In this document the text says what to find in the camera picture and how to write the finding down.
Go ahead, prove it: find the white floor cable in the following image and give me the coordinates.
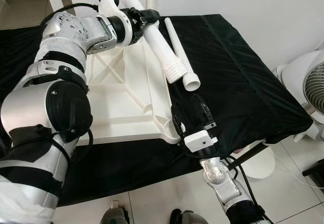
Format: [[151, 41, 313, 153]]
[[273, 158, 324, 189]]

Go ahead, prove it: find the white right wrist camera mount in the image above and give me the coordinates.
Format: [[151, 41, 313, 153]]
[[183, 129, 219, 154]]

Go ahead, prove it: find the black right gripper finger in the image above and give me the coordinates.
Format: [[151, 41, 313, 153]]
[[172, 102, 186, 133], [190, 94, 211, 128]]

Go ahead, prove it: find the black table cloth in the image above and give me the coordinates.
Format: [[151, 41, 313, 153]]
[[0, 14, 313, 207]]

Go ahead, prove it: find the black plastic floor crate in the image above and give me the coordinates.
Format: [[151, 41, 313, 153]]
[[303, 158, 324, 189]]

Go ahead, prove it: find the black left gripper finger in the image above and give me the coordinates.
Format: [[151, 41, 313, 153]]
[[140, 9, 160, 26]]

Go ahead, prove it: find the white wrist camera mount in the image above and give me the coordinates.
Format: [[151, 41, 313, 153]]
[[97, 0, 135, 47], [183, 129, 219, 154]]

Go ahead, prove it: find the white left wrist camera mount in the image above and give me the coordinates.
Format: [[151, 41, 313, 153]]
[[97, 0, 135, 47]]

